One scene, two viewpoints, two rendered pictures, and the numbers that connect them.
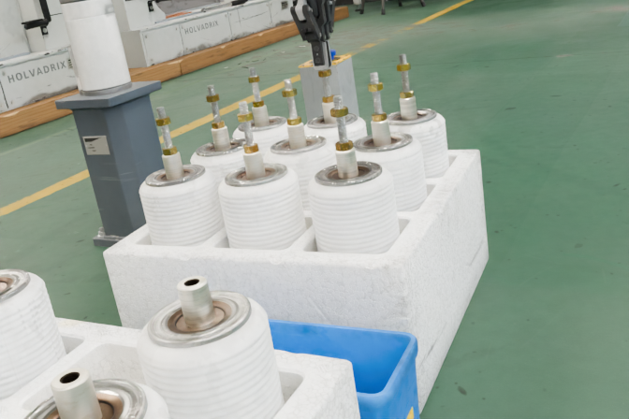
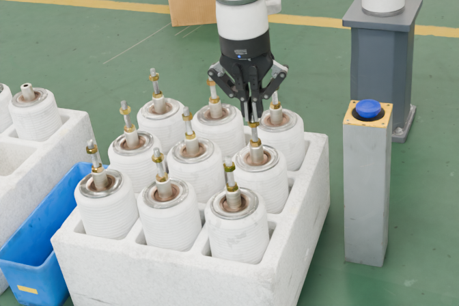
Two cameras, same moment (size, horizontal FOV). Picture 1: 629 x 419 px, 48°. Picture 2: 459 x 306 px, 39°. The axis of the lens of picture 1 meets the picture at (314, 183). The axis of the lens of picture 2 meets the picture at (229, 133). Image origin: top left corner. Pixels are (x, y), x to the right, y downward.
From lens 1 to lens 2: 1.35 m
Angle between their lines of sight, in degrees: 78
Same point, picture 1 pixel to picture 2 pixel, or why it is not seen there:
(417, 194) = (150, 238)
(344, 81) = (357, 143)
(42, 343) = (24, 130)
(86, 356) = (31, 147)
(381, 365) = (56, 267)
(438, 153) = (216, 242)
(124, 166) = (352, 70)
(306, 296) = not seen: hidden behind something
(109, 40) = not seen: outside the picture
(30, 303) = (18, 114)
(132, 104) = (371, 31)
